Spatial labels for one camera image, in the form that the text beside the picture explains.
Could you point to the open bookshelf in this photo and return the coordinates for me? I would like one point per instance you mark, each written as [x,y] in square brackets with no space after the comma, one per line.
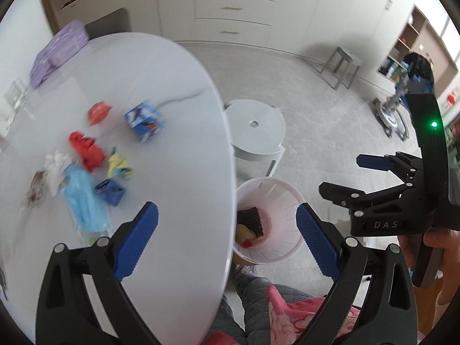
[413,39]

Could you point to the person's right hand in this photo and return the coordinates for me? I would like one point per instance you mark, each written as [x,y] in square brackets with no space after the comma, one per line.
[445,244]

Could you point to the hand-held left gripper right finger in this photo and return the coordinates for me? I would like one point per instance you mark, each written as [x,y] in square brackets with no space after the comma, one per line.
[316,237]

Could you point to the dark grey chair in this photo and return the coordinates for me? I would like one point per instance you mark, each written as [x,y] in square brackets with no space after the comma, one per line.
[111,21]

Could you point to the pink printed garment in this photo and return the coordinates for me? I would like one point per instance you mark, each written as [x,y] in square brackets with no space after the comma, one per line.
[291,316]

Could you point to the small blue box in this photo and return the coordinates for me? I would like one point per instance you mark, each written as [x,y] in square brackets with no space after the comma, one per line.
[111,192]

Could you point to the red hanging ornament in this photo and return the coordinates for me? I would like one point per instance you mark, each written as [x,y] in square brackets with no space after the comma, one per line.
[452,100]

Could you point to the white tissue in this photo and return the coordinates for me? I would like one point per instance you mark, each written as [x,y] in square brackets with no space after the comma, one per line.
[57,169]

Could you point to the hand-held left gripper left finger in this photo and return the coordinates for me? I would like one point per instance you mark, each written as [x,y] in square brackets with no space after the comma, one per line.
[138,240]

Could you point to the person's right forearm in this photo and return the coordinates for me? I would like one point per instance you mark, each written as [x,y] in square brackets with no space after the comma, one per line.
[444,309]

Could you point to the yellow wrapper with red spot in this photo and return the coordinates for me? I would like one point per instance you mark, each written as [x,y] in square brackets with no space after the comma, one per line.
[244,237]

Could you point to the grey round plastic stool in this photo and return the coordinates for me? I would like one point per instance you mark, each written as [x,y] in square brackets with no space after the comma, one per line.
[255,122]

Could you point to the blue face mask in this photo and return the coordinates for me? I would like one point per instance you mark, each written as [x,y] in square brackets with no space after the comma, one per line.
[84,201]

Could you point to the grey metal stool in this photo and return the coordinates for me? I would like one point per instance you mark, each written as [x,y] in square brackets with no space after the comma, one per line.
[345,55]

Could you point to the white drawer cabinet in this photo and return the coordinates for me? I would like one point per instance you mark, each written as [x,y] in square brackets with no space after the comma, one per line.
[233,3]

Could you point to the white slotted trash bin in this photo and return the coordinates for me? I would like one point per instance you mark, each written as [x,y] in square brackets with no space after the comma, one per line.
[280,201]

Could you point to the grey quilted pants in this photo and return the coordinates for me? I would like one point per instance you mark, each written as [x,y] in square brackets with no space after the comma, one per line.
[248,294]

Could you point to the purple soft package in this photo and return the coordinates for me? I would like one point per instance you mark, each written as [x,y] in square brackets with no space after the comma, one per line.
[57,50]

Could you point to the clear brownish wrapper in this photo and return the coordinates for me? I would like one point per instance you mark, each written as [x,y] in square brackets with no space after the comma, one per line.
[36,188]

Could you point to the black textured wrapper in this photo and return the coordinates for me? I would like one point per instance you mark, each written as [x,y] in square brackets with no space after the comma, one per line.
[251,219]

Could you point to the blue and white carton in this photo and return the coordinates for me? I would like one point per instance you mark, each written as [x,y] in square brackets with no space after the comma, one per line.
[143,120]

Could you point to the orange red wrapper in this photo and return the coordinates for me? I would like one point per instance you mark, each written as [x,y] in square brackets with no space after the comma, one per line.
[99,113]

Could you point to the clear drinking glass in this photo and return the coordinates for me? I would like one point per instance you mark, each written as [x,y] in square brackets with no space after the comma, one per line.
[16,95]

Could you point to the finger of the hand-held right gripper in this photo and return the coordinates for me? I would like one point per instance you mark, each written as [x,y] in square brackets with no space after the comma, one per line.
[373,161]
[341,194]

